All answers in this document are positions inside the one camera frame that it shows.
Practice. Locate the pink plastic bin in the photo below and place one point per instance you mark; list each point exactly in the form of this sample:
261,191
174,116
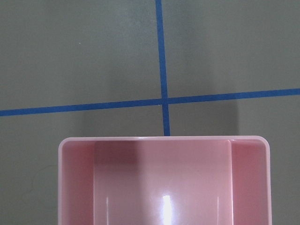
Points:
164,180

